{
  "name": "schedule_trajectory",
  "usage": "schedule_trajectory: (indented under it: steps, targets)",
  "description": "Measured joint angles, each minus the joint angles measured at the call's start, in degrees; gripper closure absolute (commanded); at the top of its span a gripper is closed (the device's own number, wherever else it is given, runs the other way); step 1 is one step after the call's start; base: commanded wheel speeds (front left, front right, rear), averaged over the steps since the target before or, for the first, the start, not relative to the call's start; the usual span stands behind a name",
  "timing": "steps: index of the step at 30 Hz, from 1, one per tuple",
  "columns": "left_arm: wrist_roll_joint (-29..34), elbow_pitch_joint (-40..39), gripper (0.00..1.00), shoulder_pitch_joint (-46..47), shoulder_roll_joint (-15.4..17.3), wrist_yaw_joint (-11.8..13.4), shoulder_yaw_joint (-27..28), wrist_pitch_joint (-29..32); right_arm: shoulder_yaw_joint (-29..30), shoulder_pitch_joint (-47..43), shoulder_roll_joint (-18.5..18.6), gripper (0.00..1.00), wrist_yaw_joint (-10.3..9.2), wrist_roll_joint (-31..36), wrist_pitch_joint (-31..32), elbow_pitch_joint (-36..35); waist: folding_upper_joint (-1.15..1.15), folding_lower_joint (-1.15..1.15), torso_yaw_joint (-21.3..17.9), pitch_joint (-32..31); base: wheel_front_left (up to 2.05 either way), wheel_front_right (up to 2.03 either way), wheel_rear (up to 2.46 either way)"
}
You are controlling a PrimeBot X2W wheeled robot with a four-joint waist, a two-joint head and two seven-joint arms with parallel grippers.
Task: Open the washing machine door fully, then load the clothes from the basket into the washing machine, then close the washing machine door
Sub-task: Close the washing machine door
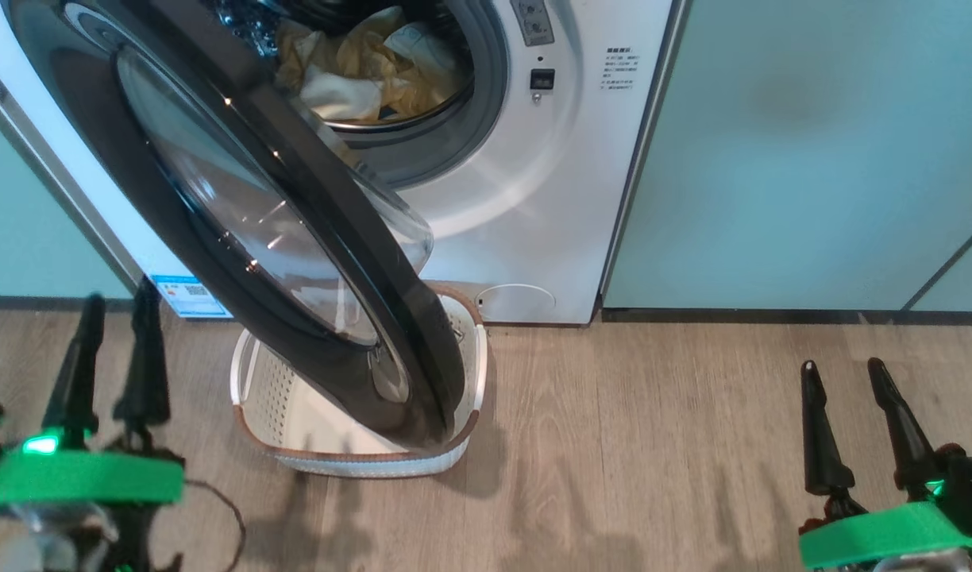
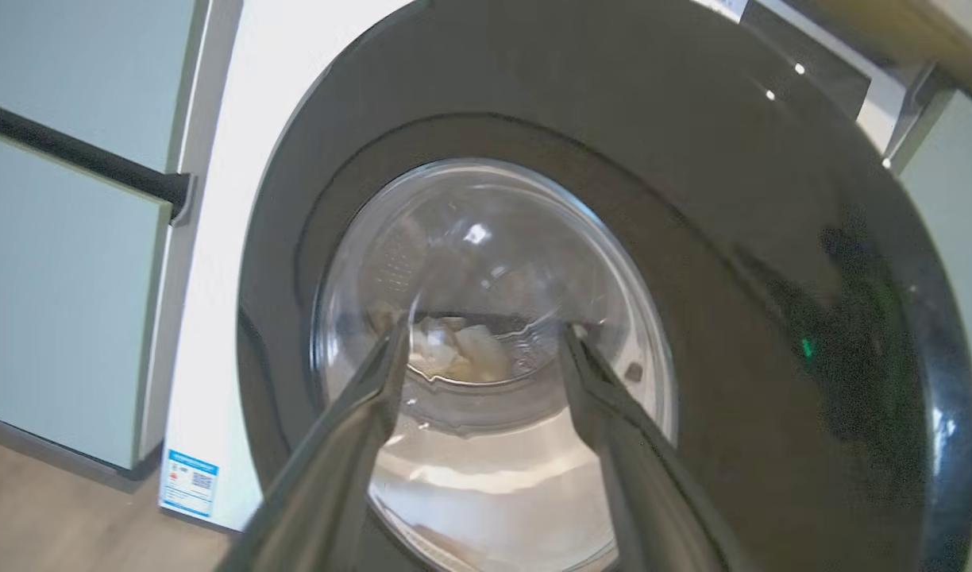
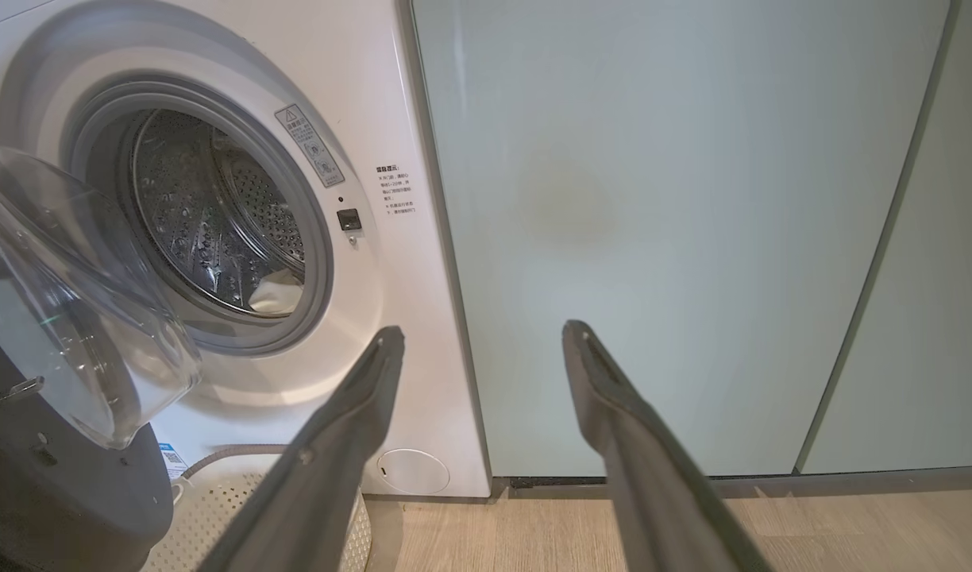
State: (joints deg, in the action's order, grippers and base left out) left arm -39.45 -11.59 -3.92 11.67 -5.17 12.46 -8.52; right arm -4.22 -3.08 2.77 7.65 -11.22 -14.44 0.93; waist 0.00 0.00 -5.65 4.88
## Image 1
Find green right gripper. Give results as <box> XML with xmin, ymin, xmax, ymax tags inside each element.
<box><xmin>798</xmin><ymin>357</ymin><xmax>972</xmax><ymax>570</ymax></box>

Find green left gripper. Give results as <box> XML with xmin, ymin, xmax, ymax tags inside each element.
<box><xmin>0</xmin><ymin>277</ymin><xmax>187</xmax><ymax>509</ymax></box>

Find dark round washer door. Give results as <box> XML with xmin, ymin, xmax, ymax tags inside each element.
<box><xmin>2</xmin><ymin>0</ymin><xmax>467</xmax><ymax>454</ymax></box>

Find white perforated laundry basket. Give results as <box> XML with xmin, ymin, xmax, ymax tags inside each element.
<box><xmin>230</xmin><ymin>282</ymin><xmax>488</xmax><ymax>479</ymax></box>

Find pale yellow baby clothes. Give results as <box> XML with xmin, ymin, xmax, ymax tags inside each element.
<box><xmin>208</xmin><ymin>0</ymin><xmax>475</xmax><ymax>132</ymax></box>

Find white front-load washing machine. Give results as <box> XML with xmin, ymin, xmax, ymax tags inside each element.
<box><xmin>0</xmin><ymin>0</ymin><xmax>685</xmax><ymax>327</ymax></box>

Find grey rubber door seal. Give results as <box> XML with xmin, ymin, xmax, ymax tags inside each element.
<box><xmin>327</xmin><ymin>0</ymin><xmax>511</xmax><ymax>187</ymax></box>

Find grey door hinge plate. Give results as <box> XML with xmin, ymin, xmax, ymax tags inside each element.
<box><xmin>510</xmin><ymin>0</ymin><xmax>556</xmax><ymax>47</ymax></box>

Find blue white energy label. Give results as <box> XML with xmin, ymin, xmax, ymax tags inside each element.
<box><xmin>151</xmin><ymin>274</ymin><xmax>234</xmax><ymax>320</ymax></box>

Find pale teal cabinet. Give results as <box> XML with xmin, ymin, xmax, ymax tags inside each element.
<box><xmin>601</xmin><ymin>0</ymin><xmax>972</xmax><ymax>325</ymax></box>
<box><xmin>0</xmin><ymin>103</ymin><xmax>133</xmax><ymax>301</ymax></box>

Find round filter cover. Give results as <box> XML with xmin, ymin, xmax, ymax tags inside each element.
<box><xmin>476</xmin><ymin>284</ymin><xmax>557</xmax><ymax>323</ymax></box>

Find printed warning text label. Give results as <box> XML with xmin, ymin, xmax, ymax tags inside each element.
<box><xmin>601</xmin><ymin>46</ymin><xmax>638</xmax><ymax>92</ymax></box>

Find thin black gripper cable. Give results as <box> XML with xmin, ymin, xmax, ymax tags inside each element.
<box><xmin>180</xmin><ymin>479</ymin><xmax>247</xmax><ymax>572</ymax></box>

